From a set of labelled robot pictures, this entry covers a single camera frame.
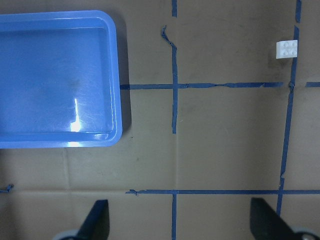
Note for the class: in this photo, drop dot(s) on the white block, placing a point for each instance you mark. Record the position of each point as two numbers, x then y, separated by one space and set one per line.
287 49

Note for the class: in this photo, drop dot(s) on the blue plastic tray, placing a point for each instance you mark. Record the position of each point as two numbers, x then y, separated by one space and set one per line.
59 80

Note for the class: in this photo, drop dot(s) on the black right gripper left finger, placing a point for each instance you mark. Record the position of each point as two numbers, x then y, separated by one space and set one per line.
96 226

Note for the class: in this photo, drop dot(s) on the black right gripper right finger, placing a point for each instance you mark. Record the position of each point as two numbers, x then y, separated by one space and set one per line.
266 224

